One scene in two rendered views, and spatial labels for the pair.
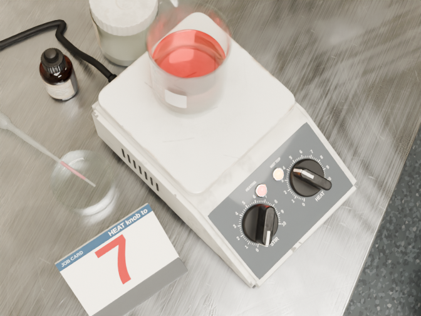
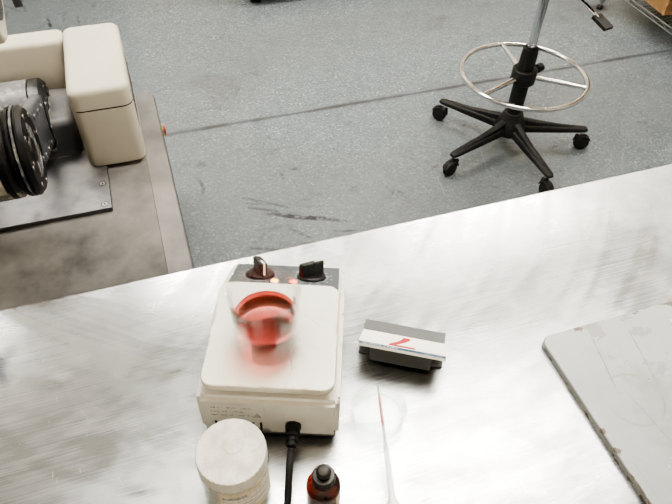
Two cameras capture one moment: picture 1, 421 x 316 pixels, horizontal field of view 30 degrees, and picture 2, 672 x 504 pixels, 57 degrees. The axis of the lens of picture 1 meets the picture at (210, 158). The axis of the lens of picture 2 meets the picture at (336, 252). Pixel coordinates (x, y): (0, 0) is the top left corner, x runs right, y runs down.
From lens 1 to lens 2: 0.54 m
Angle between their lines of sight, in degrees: 57
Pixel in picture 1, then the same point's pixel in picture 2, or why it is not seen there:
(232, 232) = (332, 281)
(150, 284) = (394, 329)
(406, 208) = not seen: hidden behind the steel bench
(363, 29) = (101, 346)
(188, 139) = (306, 315)
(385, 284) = not seen: hidden behind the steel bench
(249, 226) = (319, 276)
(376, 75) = (137, 316)
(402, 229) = not seen: hidden behind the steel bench
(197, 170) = (321, 297)
